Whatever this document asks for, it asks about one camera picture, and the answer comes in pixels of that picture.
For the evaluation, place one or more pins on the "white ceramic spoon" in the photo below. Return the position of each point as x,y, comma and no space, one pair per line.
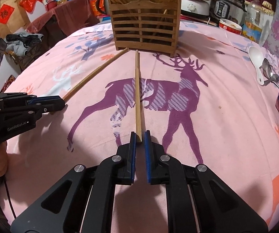
256,57

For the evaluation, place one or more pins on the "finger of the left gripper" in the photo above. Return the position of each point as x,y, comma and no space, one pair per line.
45,100
51,107

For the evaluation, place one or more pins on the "steel electric kettle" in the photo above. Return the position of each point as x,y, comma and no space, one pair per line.
102,6

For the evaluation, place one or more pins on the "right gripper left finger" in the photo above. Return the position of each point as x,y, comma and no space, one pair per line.
82,200

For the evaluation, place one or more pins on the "white cooker with frying pan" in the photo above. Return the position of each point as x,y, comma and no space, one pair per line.
194,8

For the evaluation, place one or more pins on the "red covered side table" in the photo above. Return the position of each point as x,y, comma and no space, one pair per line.
63,20

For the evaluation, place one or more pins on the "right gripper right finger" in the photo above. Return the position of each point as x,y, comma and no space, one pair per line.
197,199

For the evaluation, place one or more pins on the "pink deer print tablecloth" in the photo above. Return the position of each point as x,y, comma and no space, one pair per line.
204,106

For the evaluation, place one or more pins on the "chair with clothes pile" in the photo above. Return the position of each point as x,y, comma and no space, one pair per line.
24,48

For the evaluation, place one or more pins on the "red white bowl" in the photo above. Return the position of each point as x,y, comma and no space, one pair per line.
230,26

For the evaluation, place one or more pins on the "clear oil bottle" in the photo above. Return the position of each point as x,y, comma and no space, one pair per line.
253,23

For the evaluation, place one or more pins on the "wooden slatted utensil holder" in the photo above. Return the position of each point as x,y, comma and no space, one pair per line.
149,25

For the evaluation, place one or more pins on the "black silver pressure cooker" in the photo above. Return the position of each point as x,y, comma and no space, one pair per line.
233,10

